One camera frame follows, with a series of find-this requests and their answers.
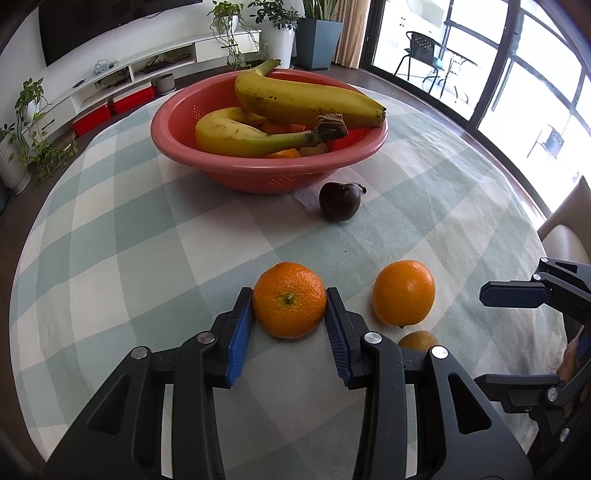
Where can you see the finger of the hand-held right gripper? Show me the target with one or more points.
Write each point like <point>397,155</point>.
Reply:
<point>517,390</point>
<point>512,294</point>

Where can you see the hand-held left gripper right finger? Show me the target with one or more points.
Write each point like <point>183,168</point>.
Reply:
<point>339,350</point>

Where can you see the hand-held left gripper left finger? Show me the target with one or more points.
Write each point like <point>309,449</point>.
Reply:
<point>240,341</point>

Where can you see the large orange with green calyx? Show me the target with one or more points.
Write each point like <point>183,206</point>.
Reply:
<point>288,300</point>

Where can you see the red plastic colander bowl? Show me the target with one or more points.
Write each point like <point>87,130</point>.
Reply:
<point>258,177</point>

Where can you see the banana with torn stem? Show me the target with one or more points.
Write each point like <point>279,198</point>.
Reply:
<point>231,136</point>

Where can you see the large banana with green stem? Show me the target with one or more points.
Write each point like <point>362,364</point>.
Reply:
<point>300,101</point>

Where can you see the person's right hand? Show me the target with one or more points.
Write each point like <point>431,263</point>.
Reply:
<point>576,357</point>

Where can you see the beige upholstered chair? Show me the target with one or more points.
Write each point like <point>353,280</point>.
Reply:
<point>568,230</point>

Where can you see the medium orange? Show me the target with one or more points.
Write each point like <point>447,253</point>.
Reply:
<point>404,293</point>

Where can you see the green checkered tablecloth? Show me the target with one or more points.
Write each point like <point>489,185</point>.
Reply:
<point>138,258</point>

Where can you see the dark red cherry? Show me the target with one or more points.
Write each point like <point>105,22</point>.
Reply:
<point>339,203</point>

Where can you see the black metal patio chair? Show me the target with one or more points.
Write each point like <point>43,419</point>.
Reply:
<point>549,141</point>
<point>422,46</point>

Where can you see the black metal patio table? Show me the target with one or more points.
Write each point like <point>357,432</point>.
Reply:
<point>455,64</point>

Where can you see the black-framed glass door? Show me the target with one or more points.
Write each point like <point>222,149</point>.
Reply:
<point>501,55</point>

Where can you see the red storage box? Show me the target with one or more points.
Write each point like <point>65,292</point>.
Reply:
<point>134,99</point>
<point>91,120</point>

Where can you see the small grey round pot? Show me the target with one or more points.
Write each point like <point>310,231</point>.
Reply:
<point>164,84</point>

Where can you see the black router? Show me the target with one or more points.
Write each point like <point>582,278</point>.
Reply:
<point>159,67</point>

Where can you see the plant in white ribbed pot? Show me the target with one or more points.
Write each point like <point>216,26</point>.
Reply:
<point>11,166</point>

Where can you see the white television cabinet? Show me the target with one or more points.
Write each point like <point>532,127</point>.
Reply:
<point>207,48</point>

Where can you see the bushy plant in tall white pot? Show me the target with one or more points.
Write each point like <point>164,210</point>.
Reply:
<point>279,44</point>

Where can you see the dark blue plant pot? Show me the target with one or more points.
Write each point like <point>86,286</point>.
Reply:
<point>318,46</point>

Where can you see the beige curtain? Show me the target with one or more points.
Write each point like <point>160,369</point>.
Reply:
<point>353,32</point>

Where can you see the trailing pothos in white pot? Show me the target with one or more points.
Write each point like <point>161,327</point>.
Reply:
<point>231,23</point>
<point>32,110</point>

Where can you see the black wall television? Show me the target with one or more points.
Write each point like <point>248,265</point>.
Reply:
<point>106,27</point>

